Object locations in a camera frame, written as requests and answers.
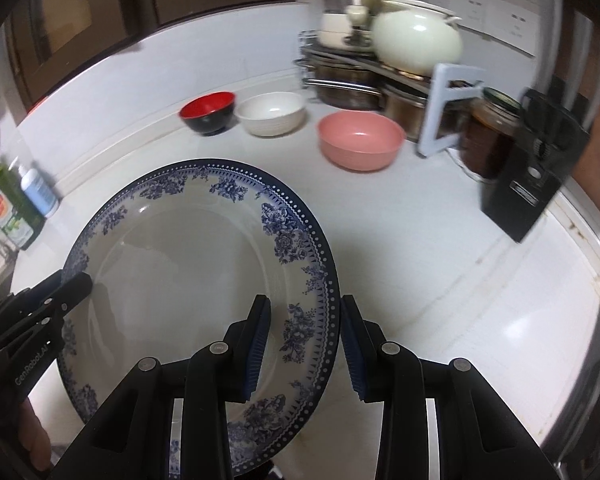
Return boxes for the white bowl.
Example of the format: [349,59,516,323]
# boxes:
[236,91,307,137]

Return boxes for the steel pot with handles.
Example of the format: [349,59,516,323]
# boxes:
[302,57,381,108]

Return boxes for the cream ceramic pot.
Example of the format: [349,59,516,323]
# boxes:
[370,0,465,75]

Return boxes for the red and black bowl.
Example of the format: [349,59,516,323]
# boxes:
[179,91,237,137]

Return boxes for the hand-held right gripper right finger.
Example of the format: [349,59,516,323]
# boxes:
[340,294,563,480]

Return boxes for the glass jar of brown sauce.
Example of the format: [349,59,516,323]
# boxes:
[460,87,523,181]

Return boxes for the pink bowl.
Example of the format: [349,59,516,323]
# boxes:
[317,111,407,172]

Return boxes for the black knife block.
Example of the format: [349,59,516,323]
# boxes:
[481,89,592,243]

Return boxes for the corner pot shelf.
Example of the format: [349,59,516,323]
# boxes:
[295,30,486,158]

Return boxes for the blue floral rim plate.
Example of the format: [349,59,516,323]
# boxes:
[56,159,341,480]

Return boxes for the dark brown window frame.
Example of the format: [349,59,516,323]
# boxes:
[0,0,301,111]

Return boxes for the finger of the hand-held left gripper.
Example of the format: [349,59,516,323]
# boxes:
[5,271,64,312]
[0,274,93,351]

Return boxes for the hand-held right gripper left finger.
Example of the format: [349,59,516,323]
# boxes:
[50,294,273,480]

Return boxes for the white coaster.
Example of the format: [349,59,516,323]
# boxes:
[450,149,486,182]

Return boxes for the person's left hand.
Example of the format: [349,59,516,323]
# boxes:
[19,400,53,471]

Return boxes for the black kitchen scissors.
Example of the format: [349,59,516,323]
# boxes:
[522,89,588,171]

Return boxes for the white blue pump bottle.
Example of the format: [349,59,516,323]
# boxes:
[19,162,61,218]

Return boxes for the green dish soap bottle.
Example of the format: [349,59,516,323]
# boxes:
[0,162,46,252]

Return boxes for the white pot with glass lid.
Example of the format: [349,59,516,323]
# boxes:
[320,0,376,50]

